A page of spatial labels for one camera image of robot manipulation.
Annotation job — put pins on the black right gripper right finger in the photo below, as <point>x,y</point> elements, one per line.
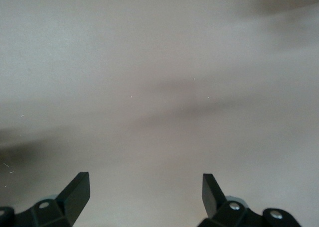
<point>214,199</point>

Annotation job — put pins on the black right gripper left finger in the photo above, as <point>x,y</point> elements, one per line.
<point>67,199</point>

